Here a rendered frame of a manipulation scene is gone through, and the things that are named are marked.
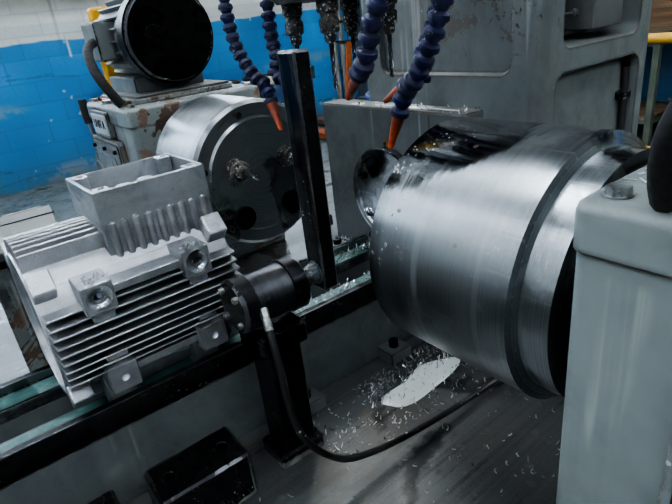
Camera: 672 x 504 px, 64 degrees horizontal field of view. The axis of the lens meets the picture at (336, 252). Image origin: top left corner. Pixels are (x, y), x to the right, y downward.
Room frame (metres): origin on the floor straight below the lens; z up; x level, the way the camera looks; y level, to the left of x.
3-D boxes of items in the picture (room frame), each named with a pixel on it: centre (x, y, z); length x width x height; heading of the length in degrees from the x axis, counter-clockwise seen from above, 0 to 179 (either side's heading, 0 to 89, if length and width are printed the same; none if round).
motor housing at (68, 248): (0.56, 0.24, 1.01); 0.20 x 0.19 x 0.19; 126
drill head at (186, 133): (1.02, 0.19, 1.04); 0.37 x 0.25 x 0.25; 35
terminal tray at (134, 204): (0.58, 0.21, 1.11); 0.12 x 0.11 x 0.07; 126
